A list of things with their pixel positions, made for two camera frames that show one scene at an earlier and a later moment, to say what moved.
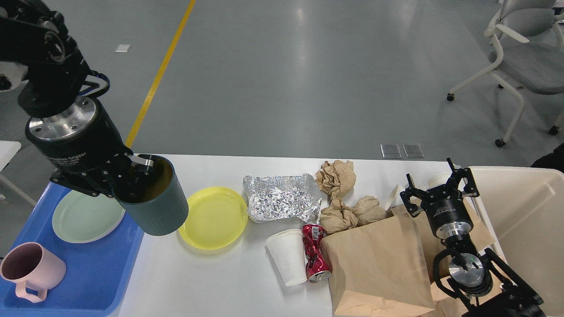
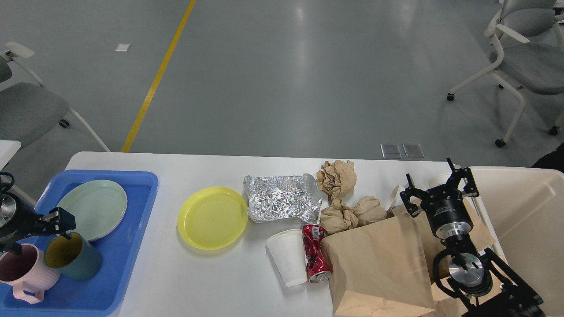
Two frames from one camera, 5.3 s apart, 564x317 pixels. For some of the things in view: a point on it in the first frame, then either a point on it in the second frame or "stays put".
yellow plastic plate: x=217 y=216 stays put
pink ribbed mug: x=30 y=265 stays put
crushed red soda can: x=318 y=267 stays put
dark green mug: x=159 y=205 -> x=76 y=256
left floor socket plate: x=391 y=151 stays put
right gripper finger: x=412 y=190 stays put
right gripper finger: x=472 y=189 stays put
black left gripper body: x=80 y=143 -> x=18 y=219
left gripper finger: x=138 y=165 -> x=57 y=221
